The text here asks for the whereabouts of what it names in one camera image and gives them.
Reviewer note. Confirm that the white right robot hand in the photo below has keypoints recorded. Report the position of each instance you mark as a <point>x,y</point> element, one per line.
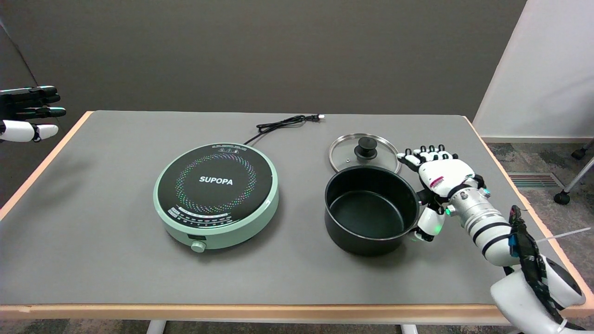
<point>443,174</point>

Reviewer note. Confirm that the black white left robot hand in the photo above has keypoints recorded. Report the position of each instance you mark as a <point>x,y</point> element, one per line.
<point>21,131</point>

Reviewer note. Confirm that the black soup pot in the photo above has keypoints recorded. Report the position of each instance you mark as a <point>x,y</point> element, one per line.
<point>366,218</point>

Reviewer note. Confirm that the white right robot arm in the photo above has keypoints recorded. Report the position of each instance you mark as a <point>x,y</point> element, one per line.
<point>487,222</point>

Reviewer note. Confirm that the glass pot lid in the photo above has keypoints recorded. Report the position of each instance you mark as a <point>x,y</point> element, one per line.
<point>383,150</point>

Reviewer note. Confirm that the floor vent grille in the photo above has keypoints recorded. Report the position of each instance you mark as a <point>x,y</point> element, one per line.
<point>533,181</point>

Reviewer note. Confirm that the chair base with casters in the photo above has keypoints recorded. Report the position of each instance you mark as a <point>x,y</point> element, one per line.
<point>563,198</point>

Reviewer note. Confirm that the white table leg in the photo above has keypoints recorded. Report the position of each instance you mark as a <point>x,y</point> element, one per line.
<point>156,327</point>
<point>409,329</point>

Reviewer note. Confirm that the green round induction cooker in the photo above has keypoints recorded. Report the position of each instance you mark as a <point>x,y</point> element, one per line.
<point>216,185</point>

